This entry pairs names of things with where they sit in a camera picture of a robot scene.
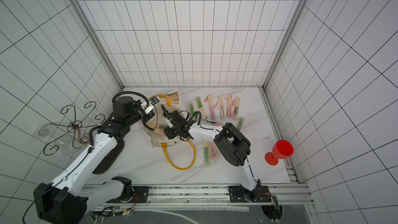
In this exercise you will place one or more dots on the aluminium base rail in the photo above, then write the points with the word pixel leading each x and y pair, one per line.
pixel 198 197

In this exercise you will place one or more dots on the cream tote bag yellow handles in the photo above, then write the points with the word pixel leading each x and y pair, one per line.
pixel 157 127

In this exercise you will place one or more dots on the black wire ornament stand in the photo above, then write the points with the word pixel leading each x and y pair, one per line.
pixel 71 136

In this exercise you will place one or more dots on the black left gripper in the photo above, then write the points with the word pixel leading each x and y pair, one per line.
pixel 148 117

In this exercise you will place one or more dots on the grey pink folding fan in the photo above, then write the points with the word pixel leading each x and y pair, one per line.
pixel 236 107

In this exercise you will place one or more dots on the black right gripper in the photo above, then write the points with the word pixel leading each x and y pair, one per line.
pixel 173 124

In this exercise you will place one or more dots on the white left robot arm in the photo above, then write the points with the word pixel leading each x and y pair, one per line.
pixel 64 201

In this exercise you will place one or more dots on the plain bamboo folding fan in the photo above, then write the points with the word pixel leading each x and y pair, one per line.
pixel 221 107

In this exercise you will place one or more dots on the green fan with tassel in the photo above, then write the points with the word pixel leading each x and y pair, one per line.
pixel 240 123

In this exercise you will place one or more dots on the red plastic goblet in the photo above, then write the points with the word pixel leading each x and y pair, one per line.
pixel 281 150

